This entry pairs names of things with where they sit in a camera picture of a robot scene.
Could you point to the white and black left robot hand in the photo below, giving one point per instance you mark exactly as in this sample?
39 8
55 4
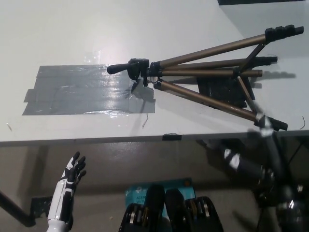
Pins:
60 200

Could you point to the black flat object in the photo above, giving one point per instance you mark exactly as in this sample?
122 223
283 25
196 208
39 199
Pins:
253 2

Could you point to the bronze and black camera tripod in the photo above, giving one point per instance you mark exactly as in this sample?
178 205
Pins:
205 72

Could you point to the black floor tape patch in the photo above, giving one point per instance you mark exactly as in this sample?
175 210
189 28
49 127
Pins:
39 206

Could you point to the small black tape piece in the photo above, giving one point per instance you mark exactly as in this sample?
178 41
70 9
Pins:
172 137

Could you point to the grey duct tape patch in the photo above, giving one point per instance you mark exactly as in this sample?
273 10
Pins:
84 91

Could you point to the teal cardboard router box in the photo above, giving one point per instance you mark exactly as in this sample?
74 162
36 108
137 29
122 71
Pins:
135 192

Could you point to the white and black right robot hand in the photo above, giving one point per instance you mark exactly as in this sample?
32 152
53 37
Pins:
268 159

